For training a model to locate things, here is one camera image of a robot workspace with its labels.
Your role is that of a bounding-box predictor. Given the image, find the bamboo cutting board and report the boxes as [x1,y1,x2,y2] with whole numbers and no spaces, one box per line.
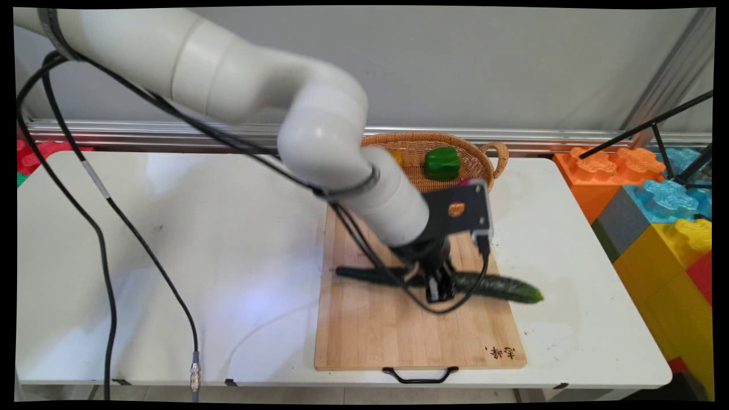
[314,188,527,372]

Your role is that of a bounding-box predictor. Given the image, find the grey giant building block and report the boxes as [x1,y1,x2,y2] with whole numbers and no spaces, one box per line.
[591,187,653,263]

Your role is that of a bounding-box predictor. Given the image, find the black tripod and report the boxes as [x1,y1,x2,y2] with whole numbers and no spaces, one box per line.
[580,90,714,190]

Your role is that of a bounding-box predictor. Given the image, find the black cutting board handle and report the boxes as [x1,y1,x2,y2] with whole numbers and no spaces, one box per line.
[382,366,460,385]

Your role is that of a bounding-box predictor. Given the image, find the long dark green cucumber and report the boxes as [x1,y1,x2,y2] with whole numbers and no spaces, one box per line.
[335,265,545,305]

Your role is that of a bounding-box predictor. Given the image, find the orange giant building block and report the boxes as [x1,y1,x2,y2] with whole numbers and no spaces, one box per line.
[554,146,667,224]

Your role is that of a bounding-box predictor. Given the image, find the black camera mounting plate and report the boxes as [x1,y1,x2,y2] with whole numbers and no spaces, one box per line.
[421,178,494,241]

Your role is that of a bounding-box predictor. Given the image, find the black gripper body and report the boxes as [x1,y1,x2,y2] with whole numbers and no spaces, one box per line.
[392,233,457,281]

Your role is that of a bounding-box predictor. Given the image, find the thick black cable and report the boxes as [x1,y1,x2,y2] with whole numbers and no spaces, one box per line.
[16,50,399,401]

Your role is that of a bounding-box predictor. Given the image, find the small wrist camera box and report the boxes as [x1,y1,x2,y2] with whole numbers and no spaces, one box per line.
[471,227,494,257]

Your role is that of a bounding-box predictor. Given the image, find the thin black camera cable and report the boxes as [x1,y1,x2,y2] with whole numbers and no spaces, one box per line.
[330,202,492,315]

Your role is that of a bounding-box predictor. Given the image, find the black cable with metal connector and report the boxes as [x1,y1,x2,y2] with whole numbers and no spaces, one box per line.
[40,54,406,403]

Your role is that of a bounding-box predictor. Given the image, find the green bell pepper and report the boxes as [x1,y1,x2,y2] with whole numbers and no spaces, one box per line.
[423,146,461,182]

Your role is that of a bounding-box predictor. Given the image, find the red giant building block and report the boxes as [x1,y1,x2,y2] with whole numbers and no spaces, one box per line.
[686,252,714,306]

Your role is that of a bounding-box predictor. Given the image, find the blue giant building block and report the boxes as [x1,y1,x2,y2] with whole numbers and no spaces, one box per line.
[624,147,714,223]

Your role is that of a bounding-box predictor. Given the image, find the yellow giant building block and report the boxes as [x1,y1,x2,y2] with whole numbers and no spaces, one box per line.
[614,219,715,401]

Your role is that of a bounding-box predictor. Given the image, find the aluminium rail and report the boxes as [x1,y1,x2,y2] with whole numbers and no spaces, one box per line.
[26,119,712,155]

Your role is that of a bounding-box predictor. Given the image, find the black velcro strap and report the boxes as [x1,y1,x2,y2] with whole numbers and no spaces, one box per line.
[38,8,80,62]

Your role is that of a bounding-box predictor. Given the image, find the woven wicker basket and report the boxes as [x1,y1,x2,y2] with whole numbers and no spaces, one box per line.
[361,132,510,195]

